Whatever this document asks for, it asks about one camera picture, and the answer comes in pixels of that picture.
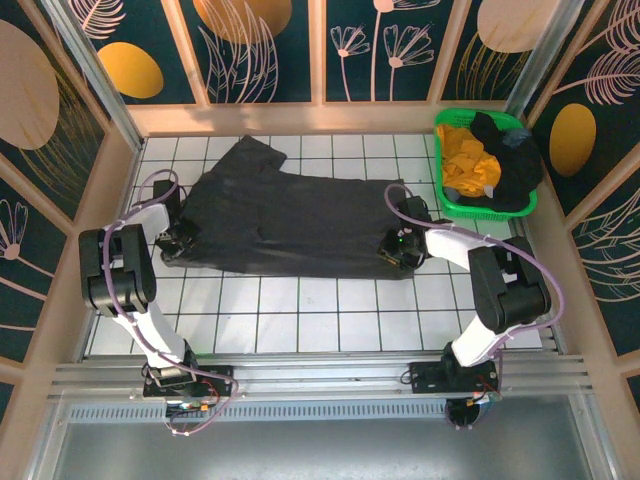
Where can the green plastic basket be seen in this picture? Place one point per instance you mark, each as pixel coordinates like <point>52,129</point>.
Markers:
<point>480,214</point>

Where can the dark grey t-shirt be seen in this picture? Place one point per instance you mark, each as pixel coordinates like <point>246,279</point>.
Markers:
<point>300,225</point>

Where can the long aluminium base rail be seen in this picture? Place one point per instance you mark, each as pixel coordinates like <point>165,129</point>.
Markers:
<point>320,372</point>

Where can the grey sheet metal tray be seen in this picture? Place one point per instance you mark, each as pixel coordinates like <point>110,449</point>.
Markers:
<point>320,450</point>

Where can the aluminium side rail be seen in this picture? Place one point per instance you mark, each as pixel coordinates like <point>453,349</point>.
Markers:
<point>557,345</point>

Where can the black t-shirt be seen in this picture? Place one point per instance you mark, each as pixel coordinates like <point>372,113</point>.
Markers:
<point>517,170</point>

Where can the aluminium frame post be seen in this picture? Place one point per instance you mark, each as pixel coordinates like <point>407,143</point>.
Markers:
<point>100,85</point>
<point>540,60</point>

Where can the yellow t-shirt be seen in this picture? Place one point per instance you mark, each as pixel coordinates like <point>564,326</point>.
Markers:
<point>475,170</point>

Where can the blue-grey t-shirt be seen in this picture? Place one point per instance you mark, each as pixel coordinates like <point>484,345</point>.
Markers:
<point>517,137</point>

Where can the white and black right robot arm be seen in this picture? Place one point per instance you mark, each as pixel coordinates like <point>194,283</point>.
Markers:
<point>510,290</point>

